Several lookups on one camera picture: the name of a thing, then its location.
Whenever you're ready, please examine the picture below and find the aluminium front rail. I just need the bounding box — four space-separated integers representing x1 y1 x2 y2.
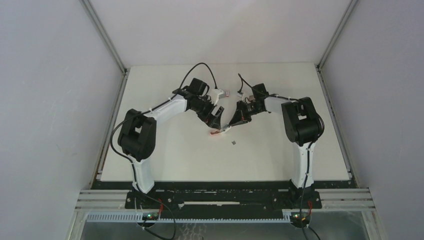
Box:
75 188 376 211

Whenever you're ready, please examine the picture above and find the white cable duct strip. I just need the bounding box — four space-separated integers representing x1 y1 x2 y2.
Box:
86 211 292 223

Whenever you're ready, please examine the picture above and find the right aluminium frame post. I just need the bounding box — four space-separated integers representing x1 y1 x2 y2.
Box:
316 0 360 72

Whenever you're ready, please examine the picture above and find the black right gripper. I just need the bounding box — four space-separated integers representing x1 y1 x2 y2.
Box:
229 100 262 127

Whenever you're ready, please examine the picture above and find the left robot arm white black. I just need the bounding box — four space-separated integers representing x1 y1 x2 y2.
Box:
117 78 226 209

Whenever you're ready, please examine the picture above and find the aluminium frame corner post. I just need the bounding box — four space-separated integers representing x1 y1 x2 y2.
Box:
79 0 127 75

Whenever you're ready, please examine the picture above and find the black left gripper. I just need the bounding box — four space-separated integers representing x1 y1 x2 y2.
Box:
190 95 224 130

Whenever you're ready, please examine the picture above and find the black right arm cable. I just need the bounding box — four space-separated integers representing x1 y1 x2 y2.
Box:
237 73 326 216

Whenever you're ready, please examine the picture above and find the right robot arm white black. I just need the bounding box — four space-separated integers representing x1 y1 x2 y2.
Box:
229 83 325 208

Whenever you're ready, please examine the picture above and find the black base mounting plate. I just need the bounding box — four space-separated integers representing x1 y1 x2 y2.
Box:
91 180 361 220

